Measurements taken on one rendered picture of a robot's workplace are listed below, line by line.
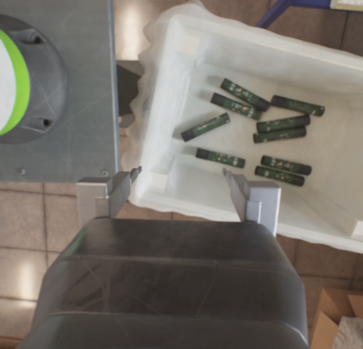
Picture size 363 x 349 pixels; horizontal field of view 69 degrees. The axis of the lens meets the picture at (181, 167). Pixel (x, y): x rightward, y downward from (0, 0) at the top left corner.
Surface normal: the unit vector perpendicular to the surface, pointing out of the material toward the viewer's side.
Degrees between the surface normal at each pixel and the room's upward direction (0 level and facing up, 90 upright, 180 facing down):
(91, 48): 0
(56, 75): 62
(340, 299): 90
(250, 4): 0
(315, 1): 0
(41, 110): 73
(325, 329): 68
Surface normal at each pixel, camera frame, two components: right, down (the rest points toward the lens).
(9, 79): 1.00, 0.04
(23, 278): -0.03, 0.25
